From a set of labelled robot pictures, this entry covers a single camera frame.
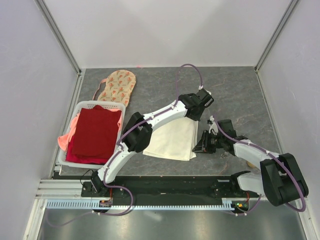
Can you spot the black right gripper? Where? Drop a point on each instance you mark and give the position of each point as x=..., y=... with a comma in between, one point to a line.
x=204, y=141

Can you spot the white slotted cable duct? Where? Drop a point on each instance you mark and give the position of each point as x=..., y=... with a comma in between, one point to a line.
x=90, y=204

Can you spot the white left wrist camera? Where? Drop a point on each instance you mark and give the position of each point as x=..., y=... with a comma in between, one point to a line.
x=201, y=87

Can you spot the red cloth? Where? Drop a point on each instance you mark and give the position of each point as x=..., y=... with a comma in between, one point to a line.
x=95, y=136

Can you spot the floral beige eye mask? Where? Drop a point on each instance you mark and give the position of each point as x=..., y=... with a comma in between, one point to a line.
x=117, y=87

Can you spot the white plastic basket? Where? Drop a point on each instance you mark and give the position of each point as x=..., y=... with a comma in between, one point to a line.
x=89, y=105

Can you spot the white cloth napkin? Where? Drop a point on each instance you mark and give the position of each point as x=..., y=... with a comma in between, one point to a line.
x=174, y=140

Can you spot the green handled wooden spoon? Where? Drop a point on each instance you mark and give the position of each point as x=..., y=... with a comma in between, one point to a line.
x=250, y=165

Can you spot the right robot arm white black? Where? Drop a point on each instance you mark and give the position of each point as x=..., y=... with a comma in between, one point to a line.
x=279, y=179

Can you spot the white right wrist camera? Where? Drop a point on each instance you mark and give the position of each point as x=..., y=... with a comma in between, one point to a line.
x=213, y=128

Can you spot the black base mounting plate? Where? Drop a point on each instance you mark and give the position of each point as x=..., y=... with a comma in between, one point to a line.
x=217, y=187

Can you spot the pink cloth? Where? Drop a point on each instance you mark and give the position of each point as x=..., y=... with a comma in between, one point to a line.
x=64, y=140

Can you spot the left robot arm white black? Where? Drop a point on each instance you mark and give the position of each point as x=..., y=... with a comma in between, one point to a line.
x=136, y=135

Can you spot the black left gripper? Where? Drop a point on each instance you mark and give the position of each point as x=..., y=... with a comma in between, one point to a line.
x=197, y=117

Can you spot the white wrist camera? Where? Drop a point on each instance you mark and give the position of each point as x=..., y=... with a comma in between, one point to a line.
x=213, y=128
x=201, y=87

